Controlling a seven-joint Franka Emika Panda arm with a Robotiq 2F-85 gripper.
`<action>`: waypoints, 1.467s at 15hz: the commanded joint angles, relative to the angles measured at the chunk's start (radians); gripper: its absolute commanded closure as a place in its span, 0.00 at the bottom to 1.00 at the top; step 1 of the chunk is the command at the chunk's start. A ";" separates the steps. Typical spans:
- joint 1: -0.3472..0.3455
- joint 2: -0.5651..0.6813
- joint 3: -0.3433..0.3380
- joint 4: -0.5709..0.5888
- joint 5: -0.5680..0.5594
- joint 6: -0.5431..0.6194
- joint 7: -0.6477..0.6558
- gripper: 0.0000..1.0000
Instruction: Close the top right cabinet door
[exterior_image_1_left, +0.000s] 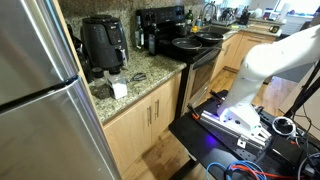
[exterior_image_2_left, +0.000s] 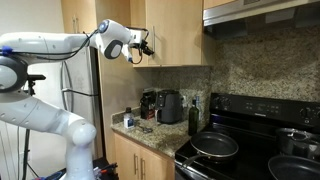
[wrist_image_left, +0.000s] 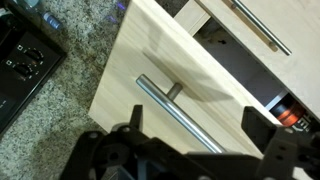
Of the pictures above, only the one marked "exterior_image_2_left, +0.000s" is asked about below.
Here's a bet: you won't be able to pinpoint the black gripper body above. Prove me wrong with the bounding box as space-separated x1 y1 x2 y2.
138 39 151 54

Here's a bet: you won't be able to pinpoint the wooden cabinet door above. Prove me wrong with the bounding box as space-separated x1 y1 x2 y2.
114 133 141 180
139 146 176 180
145 0 205 67

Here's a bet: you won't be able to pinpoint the wooden cabinet above refrigerator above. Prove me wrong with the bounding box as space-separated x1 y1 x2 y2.
60 0 98 35

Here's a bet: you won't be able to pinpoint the black coffee maker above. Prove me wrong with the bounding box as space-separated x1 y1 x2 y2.
139 89 158 121

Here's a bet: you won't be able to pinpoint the black air fryer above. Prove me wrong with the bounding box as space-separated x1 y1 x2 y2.
155 89 184 125

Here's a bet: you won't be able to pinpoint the clear glass bottle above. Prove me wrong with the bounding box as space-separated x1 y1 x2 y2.
194 95 202 122

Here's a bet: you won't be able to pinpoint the white bottle with black cap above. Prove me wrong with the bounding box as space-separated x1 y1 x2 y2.
123 106 136 130

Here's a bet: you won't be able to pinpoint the black scissors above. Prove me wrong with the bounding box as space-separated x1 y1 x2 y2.
136 123 154 135

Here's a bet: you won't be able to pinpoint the stainless steel refrigerator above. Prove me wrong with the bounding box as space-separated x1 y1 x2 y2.
60 46 101 160

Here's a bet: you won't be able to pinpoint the dark green glass bottle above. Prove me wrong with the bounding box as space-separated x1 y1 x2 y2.
187 98 200 137

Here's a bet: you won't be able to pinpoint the black frying pan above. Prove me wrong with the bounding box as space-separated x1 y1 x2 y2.
267 154 320 180
181 130 240 169

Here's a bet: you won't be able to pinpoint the stainless range hood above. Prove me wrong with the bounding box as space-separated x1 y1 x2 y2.
202 0 320 40

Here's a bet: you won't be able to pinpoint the orange black clamp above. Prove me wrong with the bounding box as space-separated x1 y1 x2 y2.
99 162 119 175

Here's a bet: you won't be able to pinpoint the black electric stove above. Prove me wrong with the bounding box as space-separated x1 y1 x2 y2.
174 92 320 180

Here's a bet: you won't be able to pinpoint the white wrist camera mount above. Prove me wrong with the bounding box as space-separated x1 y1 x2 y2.
128 27 145 44

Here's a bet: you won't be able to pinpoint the metal cabinet door handle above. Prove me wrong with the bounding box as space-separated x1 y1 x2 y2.
139 158 146 180
133 153 139 176

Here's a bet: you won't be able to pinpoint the blue cable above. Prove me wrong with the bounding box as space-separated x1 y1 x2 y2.
42 171 65 180

